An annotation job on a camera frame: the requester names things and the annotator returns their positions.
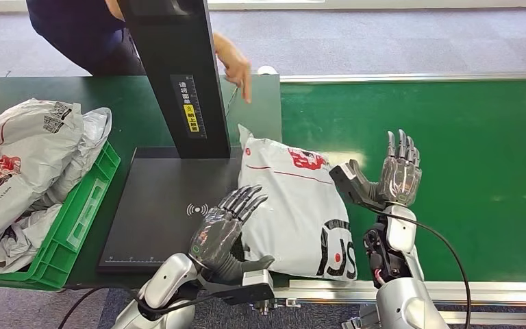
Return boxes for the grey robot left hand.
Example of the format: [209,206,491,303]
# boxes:
[188,184,275,283]

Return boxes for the person's left hand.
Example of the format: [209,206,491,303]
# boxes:
[219,47,253,104]

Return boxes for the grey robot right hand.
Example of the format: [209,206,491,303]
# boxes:
[348,129,423,208]

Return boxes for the white mailer bag black letters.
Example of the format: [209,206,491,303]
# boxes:
[237,123,358,282]

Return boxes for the black inbound scanner machine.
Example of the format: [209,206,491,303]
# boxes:
[97,0,248,274]

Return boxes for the green conveyor belt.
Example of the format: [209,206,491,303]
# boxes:
[281,79,526,283]

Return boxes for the dark green table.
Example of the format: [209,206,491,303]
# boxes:
[0,75,290,291]

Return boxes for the green plastic crate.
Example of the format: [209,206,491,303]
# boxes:
[0,141,121,291]

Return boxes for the grey-white crumpled mailer bag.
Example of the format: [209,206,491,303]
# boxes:
[29,107,113,210]

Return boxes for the person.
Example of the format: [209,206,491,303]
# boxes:
[25,0,253,104]

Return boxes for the crumpled grey plastic bag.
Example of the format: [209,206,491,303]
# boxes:
[0,203,63,274]

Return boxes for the large white mailer red print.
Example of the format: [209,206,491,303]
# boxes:
[0,98,85,249]

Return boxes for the thin black table cable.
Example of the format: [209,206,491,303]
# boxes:
[225,84,241,117]

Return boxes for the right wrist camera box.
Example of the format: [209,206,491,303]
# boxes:
[329,161,384,210]

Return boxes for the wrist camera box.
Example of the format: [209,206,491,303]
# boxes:
[199,270,277,306]
[329,161,384,210]

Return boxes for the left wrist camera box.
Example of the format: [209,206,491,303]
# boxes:
[199,270,277,306]

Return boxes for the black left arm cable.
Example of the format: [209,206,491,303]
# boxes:
[56,286,227,329]

